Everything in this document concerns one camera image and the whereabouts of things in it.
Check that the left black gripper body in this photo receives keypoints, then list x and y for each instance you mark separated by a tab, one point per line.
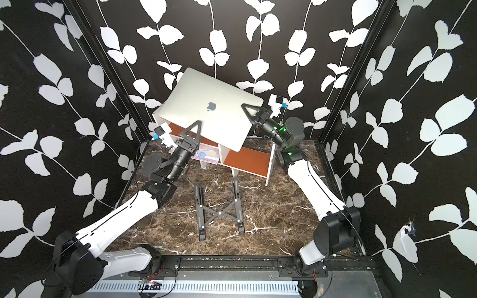
181	158

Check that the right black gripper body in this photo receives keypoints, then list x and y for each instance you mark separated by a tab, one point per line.
271	131

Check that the silver laptop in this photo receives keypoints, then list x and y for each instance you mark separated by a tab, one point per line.
216	104

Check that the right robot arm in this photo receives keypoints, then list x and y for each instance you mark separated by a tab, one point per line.
339	225

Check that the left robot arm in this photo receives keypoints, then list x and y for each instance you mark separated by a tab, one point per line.
80	260

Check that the cartoon cat picture book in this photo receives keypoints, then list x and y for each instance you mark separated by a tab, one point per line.
207	153

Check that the white and brown shelf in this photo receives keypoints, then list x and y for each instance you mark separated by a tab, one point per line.
253	161

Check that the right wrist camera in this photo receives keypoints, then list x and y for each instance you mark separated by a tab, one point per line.
278	105

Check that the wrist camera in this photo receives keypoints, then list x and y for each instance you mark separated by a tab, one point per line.
278	105
163	133

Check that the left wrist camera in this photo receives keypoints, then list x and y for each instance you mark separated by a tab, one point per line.
163	133

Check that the black mounting rail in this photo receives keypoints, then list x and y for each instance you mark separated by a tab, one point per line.
285	266

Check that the white slotted cable duct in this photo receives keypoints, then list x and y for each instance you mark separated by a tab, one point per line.
198	287

